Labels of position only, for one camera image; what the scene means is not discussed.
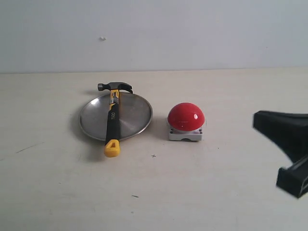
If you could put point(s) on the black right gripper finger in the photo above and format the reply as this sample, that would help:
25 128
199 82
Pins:
294 180
288 131

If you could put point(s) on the round steel plate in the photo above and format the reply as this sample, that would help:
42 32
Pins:
135 114

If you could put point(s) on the yellow black claw hammer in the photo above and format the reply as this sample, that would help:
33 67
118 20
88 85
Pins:
112 146

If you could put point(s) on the red dome push button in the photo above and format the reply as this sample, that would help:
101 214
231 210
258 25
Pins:
185 121

